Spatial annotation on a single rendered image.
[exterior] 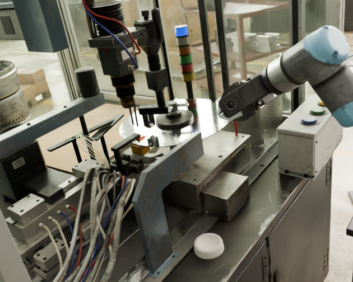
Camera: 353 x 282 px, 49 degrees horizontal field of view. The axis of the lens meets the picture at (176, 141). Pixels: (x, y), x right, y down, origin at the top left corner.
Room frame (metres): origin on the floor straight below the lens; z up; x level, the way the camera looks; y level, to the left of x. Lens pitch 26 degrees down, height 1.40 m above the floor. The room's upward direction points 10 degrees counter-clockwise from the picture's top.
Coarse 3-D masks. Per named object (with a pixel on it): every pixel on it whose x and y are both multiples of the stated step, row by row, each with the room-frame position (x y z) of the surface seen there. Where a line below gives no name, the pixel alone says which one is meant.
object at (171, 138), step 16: (192, 112) 1.08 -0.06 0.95; (208, 112) 1.05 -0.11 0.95; (128, 128) 1.04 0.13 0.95; (144, 128) 1.02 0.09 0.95; (160, 128) 1.00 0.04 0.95; (176, 128) 0.98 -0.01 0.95; (192, 128) 0.96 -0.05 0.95; (208, 128) 0.95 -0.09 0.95; (144, 144) 0.91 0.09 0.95; (160, 144) 0.90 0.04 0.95; (176, 144) 0.88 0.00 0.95
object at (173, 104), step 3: (174, 99) 1.08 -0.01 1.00; (177, 99) 1.09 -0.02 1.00; (168, 102) 1.05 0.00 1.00; (171, 102) 1.05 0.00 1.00; (174, 102) 1.04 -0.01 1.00; (171, 105) 1.03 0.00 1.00; (174, 105) 1.03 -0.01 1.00; (177, 105) 1.04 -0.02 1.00; (180, 105) 1.03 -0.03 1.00; (183, 105) 1.03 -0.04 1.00; (186, 105) 1.03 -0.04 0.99; (171, 108) 1.02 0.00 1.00; (174, 108) 1.03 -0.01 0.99; (177, 108) 1.04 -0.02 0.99; (171, 111) 1.03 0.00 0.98; (174, 111) 1.03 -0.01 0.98; (177, 111) 1.04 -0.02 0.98
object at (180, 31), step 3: (174, 27) 1.34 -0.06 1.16; (177, 27) 1.33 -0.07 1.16; (180, 27) 1.32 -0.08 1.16; (183, 27) 1.32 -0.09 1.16; (186, 27) 1.33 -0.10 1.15; (177, 30) 1.32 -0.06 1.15; (180, 30) 1.32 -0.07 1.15; (183, 30) 1.32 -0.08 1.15; (186, 30) 1.33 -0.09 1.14; (177, 33) 1.33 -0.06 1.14; (180, 33) 1.32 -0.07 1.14; (183, 33) 1.32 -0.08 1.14; (186, 33) 1.33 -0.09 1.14; (177, 36) 1.33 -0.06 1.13; (180, 36) 1.32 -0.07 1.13
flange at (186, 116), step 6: (162, 114) 1.08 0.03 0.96; (168, 114) 1.03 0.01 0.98; (174, 114) 1.03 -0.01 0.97; (180, 114) 1.03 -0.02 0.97; (186, 114) 1.04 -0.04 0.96; (192, 114) 1.04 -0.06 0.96; (156, 120) 1.04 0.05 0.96; (162, 120) 1.03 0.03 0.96; (168, 120) 1.02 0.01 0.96; (174, 120) 1.01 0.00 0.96; (180, 120) 1.01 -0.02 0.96; (186, 120) 1.00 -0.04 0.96; (162, 126) 1.00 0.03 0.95; (168, 126) 0.99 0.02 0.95; (174, 126) 0.99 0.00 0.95
